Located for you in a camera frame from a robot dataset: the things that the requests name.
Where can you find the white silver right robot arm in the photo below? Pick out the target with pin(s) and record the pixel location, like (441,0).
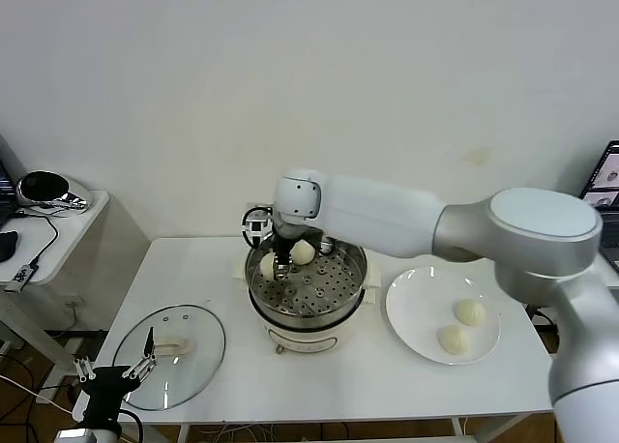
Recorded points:
(387,220)

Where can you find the open dark grey laptop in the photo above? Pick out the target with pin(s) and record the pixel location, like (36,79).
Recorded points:
(4,196)
(607,172)

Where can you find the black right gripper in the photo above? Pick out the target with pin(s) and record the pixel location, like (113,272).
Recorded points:
(285,242)

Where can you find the black computer mouse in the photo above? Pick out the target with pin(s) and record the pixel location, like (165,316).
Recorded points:
(8,247)

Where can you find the chrome and black headset device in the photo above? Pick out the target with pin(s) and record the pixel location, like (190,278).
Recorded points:
(43,189)

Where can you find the white wall socket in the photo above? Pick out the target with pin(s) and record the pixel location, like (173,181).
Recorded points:
(73,301)

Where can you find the white side table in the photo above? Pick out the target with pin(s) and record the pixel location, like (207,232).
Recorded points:
(72,240)

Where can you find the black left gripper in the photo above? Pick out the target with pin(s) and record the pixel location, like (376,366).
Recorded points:
(109,390)

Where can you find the white table leg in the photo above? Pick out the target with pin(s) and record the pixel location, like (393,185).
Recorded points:
(183,434)
(460,426)

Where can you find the white round plate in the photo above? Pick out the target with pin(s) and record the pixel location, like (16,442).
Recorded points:
(411,298)

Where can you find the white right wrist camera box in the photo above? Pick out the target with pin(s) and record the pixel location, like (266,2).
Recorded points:
(255,226)

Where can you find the grey usb hub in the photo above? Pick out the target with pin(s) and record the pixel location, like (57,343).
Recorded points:
(21,277)

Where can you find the white steamed baozi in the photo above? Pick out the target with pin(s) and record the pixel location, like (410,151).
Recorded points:
(267,266)
(453,340)
(469,312)
(304,254)

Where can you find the white electric cooking pot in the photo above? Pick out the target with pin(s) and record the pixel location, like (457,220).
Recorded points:
(309,341)

